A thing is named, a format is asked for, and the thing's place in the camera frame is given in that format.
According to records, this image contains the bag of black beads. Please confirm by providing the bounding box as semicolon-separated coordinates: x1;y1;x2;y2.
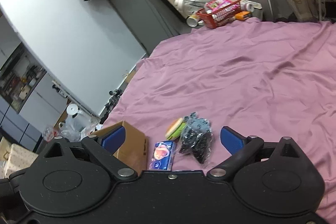
179;112;213;165

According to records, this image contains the hamburger plush toy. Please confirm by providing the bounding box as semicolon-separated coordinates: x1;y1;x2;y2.
165;118;186;140

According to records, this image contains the brown cardboard box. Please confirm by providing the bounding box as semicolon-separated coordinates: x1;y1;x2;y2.
94;121;148;174

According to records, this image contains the white plastic bag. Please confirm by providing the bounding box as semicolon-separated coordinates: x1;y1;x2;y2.
59;114;100;142

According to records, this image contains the white electric kettle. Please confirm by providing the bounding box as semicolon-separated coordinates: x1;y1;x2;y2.
59;103;87;132

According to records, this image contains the red white bottle pack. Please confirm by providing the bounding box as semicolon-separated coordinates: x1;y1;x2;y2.
42;126;59;142

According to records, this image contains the pink bed sheet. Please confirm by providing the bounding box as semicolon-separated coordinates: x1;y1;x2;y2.
104;18;335;223

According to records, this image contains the white kitchen cabinet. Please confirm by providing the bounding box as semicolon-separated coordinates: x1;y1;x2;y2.
1;15;68;152

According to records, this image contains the dotted beige cloth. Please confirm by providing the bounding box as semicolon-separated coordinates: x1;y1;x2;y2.
0;137;38;178

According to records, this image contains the orange small object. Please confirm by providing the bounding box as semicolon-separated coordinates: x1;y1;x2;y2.
234;11;252;21

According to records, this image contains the grey door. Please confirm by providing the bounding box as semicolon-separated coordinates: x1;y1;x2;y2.
109;0;191;56

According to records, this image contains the red plastic basket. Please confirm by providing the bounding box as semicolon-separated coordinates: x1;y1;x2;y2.
196;0;242;29

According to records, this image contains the clear plastic bottle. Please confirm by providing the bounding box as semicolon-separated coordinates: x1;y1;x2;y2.
174;0;211;16

